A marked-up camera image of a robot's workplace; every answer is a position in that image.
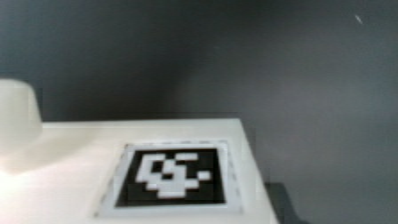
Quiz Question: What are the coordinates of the white drawer box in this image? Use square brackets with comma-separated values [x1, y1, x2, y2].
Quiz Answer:
[0, 79, 280, 224]

